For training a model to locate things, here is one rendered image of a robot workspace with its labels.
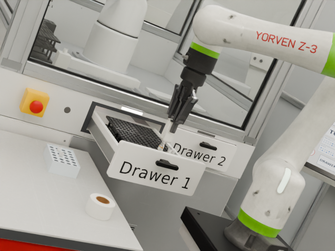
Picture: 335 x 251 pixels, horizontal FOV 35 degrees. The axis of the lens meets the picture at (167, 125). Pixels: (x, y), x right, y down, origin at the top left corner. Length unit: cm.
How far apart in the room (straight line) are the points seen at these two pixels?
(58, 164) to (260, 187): 57
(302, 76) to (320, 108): 235
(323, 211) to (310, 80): 174
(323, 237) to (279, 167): 88
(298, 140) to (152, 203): 67
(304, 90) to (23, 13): 258
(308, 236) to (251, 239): 83
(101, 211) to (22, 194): 20
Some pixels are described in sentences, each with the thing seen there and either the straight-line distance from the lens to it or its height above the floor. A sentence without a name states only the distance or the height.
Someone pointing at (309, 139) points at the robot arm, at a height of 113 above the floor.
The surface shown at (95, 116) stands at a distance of 174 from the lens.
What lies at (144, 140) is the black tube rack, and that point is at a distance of 166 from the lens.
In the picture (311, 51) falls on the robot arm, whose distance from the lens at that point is 140.
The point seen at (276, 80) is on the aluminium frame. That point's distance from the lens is 202.
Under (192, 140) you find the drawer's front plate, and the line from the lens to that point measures 191.
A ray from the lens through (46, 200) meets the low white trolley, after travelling 135.
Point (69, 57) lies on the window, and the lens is 171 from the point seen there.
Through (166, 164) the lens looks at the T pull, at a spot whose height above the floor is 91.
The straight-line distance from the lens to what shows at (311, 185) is 350.
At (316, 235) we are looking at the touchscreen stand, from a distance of 228.
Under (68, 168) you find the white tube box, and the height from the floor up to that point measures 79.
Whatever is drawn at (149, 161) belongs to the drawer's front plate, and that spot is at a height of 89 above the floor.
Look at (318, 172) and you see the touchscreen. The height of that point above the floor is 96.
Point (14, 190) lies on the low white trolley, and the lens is 135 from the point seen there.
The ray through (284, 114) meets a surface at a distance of 394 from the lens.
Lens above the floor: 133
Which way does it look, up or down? 13 degrees down
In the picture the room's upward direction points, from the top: 24 degrees clockwise
